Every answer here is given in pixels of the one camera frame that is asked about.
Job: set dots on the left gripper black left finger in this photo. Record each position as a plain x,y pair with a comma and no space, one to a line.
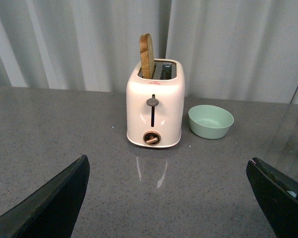
52,210

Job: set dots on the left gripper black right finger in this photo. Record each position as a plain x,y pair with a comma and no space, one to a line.
277,196

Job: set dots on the green plastic bowl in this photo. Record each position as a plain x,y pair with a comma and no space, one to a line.
210,122

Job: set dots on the white two-slot toaster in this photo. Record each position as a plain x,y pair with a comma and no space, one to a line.
155,106

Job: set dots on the brown toast slice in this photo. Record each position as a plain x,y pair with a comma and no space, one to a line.
147,56

